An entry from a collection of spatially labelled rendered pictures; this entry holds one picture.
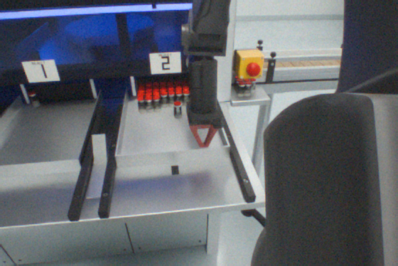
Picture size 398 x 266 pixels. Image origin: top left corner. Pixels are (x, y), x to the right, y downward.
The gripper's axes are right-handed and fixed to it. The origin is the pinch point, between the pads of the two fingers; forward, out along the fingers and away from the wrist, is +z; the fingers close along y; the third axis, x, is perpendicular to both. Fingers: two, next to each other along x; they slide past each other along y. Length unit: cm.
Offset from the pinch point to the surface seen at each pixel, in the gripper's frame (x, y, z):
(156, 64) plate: 9.8, 23.1, -14.0
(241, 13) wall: -150, 492, 2
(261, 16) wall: -189, 491, 7
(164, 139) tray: 8.9, 8.7, 2.1
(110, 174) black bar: 20.8, -4.8, 2.4
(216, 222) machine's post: -11, 35, 61
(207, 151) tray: -0.7, -0.7, 1.2
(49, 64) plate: 38.4, 22.7, -15.8
